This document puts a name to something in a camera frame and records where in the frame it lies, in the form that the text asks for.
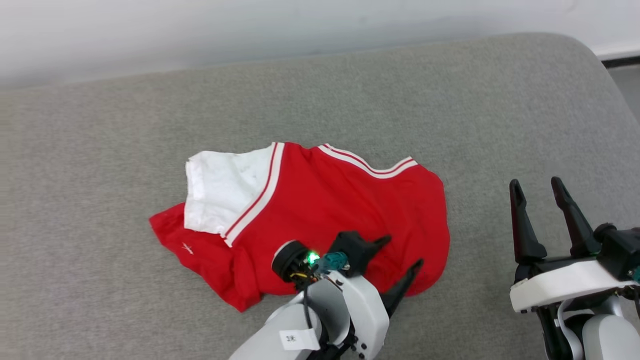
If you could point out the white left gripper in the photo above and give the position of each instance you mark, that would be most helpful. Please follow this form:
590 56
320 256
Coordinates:
362 310

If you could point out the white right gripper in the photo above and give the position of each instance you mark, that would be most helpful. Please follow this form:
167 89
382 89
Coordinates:
565 282

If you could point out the red white basketball jersey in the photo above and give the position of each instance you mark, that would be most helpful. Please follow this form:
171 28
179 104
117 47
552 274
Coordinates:
320 200

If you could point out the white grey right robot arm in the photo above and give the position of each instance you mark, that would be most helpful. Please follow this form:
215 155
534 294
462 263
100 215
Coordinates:
607 335

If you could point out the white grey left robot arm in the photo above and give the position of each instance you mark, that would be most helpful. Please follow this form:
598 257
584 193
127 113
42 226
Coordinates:
265 335

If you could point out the black round left wrist module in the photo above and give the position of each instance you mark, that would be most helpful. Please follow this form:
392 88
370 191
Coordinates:
290 260

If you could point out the white paper label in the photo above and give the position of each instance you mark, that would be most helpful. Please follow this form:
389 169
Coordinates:
298 340

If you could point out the dark skirting strip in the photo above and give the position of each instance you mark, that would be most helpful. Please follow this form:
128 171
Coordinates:
622 62

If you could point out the grey fabric sofa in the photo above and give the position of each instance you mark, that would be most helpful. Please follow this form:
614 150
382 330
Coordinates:
100 150

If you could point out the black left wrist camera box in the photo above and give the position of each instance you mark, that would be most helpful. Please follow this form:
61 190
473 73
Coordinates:
350 250

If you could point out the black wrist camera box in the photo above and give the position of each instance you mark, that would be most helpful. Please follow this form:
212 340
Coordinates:
350 250
617 250

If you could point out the teal left camera plug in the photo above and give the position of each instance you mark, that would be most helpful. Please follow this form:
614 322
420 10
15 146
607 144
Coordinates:
334 261

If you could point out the teal camera plug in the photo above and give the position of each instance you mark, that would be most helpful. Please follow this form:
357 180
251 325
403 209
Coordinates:
636 275
334 261

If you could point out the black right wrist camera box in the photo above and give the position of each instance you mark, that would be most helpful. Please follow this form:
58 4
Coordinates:
617 250

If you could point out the teal right camera plug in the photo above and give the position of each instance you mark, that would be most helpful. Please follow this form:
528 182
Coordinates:
636 275

